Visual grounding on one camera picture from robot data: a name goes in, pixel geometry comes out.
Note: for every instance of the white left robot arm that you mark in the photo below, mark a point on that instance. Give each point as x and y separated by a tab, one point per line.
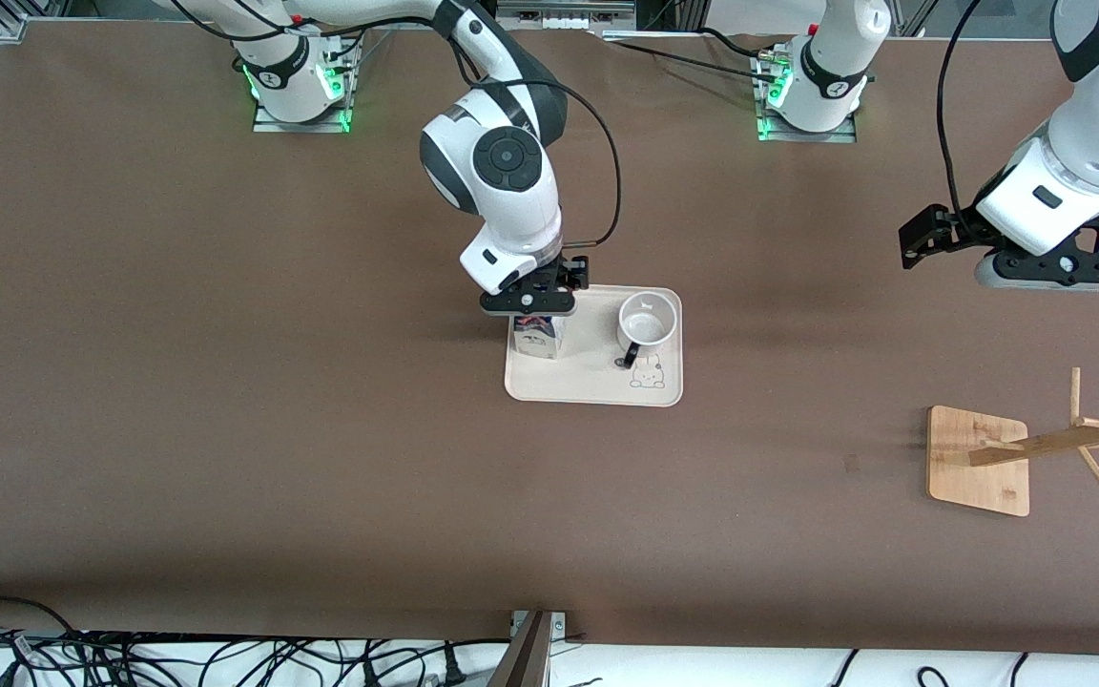
1093	134

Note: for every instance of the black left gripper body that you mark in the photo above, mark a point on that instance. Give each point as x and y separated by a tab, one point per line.
956	231

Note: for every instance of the wooden cup rack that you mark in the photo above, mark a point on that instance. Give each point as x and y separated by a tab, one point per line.
979	458

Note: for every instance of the dark metal post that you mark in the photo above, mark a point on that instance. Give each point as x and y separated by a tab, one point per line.
526	658

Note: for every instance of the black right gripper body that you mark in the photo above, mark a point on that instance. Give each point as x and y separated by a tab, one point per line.
570	273

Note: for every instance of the silver metal bracket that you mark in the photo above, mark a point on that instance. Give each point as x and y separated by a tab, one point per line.
559	625

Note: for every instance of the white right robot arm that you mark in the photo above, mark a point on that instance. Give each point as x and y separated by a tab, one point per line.
507	162

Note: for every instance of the cream tray with rabbit print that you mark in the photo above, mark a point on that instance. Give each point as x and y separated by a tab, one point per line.
588	382

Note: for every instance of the grey control box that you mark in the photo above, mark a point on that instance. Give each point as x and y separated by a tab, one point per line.
564	11

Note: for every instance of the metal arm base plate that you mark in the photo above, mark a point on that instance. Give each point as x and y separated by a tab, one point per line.
807	137
301	127

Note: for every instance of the blue milk carton green cap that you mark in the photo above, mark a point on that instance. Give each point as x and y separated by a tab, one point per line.
535	339

